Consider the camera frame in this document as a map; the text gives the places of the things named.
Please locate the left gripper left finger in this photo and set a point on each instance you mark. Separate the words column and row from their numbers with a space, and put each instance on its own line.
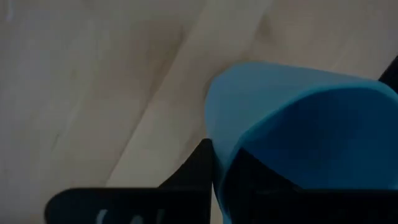
column 192, row 174

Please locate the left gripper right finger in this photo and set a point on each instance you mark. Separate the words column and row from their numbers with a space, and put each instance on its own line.
column 248, row 174

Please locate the blue mug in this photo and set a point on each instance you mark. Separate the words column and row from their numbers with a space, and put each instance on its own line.
column 295, row 109

